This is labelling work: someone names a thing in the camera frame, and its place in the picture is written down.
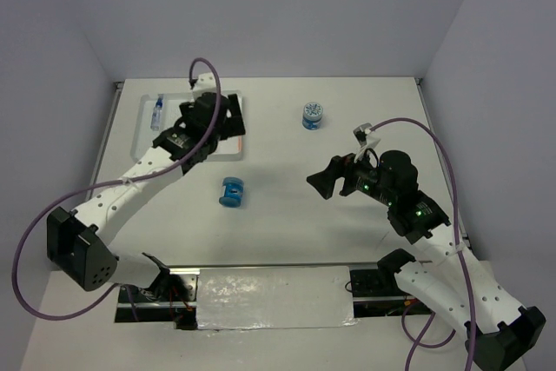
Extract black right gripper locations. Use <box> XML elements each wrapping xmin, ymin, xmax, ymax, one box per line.
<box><xmin>306</xmin><ymin>143</ymin><xmax>395</xmax><ymax>205</ymax></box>

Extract clear bottle blue cap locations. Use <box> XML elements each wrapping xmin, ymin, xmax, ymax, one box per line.
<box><xmin>150</xmin><ymin>95</ymin><xmax>164</xmax><ymax>132</ymax></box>

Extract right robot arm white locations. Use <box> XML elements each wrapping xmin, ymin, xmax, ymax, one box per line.
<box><xmin>307</xmin><ymin>150</ymin><xmax>546</xmax><ymax>370</ymax></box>

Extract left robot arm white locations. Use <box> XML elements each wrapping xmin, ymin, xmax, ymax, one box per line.
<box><xmin>47</xmin><ymin>92</ymin><xmax>245</xmax><ymax>301</ymax></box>

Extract blue jar lying sideways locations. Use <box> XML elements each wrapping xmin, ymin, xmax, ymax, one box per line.
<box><xmin>218</xmin><ymin>176</ymin><xmax>244</xmax><ymax>208</ymax></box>

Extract blue paint jar white lid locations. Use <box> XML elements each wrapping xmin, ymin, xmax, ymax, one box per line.
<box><xmin>301</xmin><ymin>102</ymin><xmax>324</xmax><ymax>130</ymax></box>

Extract white divided organizer tray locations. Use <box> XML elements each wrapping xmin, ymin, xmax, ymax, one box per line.
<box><xmin>129</xmin><ymin>90</ymin><xmax>245</xmax><ymax>164</ymax></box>

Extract silver foil covered panel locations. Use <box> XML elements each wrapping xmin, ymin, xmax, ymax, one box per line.
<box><xmin>196</xmin><ymin>266</ymin><xmax>355</xmax><ymax>330</ymax></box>

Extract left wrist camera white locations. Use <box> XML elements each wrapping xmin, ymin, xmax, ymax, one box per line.
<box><xmin>189</xmin><ymin>73</ymin><xmax>216</xmax><ymax>91</ymax></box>

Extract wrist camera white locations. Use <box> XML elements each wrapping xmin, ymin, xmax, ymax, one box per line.
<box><xmin>189</xmin><ymin>73</ymin><xmax>216</xmax><ymax>91</ymax></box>
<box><xmin>353</xmin><ymin>123</ymin><xmax>381</xmax><ymax>162</ymax></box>

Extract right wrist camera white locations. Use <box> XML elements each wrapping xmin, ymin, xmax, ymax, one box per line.
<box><xmin>353</xmin><ymin>123</ymin><xmax>381</xmax><ymax>162</ymax></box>

